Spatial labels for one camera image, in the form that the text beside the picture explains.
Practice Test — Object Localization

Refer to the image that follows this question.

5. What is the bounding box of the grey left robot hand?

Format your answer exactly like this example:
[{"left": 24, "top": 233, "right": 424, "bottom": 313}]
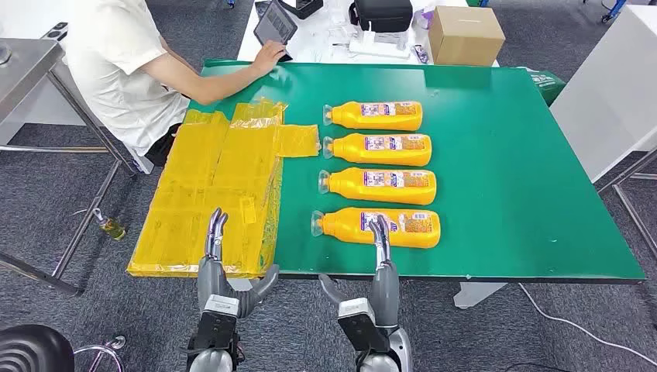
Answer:
[{"left": 197, "top": 206, "right": 280, "bottom": 319}]

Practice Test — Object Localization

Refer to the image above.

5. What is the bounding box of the person's right hand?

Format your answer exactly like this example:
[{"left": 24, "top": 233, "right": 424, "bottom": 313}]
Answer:
[{"left": 249, "top": 40, "right": 287, "bottom": 78}]

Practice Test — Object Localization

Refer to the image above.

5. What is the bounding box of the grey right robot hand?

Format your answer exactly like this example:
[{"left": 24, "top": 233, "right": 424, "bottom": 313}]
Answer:
[{"left": 318, "top": 214, "right": 401, "bottom": 329}]

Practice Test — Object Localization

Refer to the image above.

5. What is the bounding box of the orange detergent bottle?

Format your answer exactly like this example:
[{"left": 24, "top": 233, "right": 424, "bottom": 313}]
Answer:
[
  {"left": 322, "top": 100, "right": 424, "bottom": 133},
  {"left": 317, "top": 167, "right": 438, "bottom": 206},
  {"left": 310, "top": 206, "right": 442, "bottom": 250},
  {"left": 322, "top": 133, "right": 433, "bottom": 168}
]

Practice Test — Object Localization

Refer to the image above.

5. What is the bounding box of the small yellow liquid bottle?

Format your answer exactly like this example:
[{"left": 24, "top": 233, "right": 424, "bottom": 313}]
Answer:
[{"left": 93, "top": 208, "right": 127, "bottom": 243}]

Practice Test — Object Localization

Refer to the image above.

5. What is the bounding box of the black tablet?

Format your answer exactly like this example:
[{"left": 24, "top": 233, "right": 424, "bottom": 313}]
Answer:
[{"left": 253, "top": 0, "right": 299, "bottom": 64}]

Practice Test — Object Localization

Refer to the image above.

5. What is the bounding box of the white desk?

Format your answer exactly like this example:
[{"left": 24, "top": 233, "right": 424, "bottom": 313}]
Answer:
[{"left": 236, "top": 0, "right": 500, "bottom": 67}]

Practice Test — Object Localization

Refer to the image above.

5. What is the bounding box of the black device box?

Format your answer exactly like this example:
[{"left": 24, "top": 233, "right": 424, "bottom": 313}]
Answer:
[{"left": 279, "top": 0, "right": 325, "bottom": 20}]

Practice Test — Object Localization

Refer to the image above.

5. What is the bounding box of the yellow taped cardboard sheet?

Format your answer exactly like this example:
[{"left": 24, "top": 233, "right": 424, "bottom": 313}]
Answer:
[{"left": 126, "top": 98, "right": 322, "bottom": 280}]

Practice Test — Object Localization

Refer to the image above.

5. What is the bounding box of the white power strip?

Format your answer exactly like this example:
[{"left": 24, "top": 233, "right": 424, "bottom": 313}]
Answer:
[{"left": 349, "top": 28, "right": 411, "bottom": 60}]

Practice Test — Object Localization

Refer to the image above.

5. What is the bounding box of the black carrying case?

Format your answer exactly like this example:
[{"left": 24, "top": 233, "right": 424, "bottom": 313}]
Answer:
[{"left": 349, "top": 0, "right": 414, "bottom": 34}]

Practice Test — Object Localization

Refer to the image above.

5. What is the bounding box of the person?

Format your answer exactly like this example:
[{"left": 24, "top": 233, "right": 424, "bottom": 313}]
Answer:
[{"left": 65, "top": 0, "right": 288, "bottom": 168}]

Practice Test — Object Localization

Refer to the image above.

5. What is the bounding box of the purple plastic bag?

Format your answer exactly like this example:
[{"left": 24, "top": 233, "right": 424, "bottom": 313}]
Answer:
[{"left": 411, "top": 5, "right": 436, "bottom": 30}]

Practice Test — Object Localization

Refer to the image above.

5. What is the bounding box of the green table mat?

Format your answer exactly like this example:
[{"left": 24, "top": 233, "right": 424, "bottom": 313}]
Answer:
[{"left": 187, "top": 59, "right": 647, "bottom": 284}]

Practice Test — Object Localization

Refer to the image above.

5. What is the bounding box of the black stool seat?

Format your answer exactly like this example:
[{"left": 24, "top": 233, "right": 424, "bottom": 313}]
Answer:
[{"left": 0, "top": 324, "right": 75, "bottom": 372}]

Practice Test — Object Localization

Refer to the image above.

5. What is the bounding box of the brown cardboard box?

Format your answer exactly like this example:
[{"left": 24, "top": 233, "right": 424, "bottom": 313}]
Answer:
[{"left": 428, "top": 5, "right": 507, "bottom": 67}]

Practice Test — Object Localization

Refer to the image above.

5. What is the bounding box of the stainless steel table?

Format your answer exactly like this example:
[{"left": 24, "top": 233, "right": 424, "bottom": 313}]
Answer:
[{"left": 0, "top": 36, "right": 139, "bottom": 299}]

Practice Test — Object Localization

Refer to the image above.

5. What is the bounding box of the green bag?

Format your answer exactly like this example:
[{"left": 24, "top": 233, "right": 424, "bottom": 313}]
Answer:
[{"left": 523, "top": 67, "right": 567, "bottom": 107}]

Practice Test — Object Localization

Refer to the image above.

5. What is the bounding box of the white side table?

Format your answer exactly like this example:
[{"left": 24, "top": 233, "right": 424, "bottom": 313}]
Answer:
[{"left": 549, "top": 5, "right": 657, "bottom": 184}]

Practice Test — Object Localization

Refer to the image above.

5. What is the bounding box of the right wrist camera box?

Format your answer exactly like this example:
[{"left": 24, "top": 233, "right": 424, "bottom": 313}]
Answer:
[{"left": 337, "top": 298, "right": 391, "bottom": 354}]

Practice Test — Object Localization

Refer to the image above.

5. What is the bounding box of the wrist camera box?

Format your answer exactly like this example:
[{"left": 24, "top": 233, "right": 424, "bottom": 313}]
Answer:
[
  {"left": 194, "top": 294, "right": 241, "bottom": 353},
  {"left": 337, "top": 298, "right": 391, "bottom": 354}
]

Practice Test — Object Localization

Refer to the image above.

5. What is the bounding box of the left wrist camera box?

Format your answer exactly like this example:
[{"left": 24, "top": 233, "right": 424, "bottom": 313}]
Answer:
[{"left": 194, "top": 294, "right": 241, "bottom": 353}]

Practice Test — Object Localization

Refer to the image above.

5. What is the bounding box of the chrome stool ring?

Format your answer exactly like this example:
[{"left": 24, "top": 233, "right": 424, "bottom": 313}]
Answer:
[{"left": 73, "top": 336, "right": 127, "bottom": 372}]

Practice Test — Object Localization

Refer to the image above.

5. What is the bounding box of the black floor cable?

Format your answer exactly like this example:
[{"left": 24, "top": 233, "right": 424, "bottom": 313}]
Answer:
[{"left": 495, "top": 361, "right": 591, "bottom": 372}]

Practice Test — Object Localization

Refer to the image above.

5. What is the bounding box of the white floor cable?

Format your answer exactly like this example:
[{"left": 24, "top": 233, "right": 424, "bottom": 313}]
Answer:
[{"left": 518, "top": 283, "right": 657, "bottom": 367}]

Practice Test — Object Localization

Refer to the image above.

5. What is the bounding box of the grey metal table frame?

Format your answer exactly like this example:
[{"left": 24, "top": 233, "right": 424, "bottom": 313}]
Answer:
[{"left": 597, "top": 149, "right": 657, "bottom": 260}]

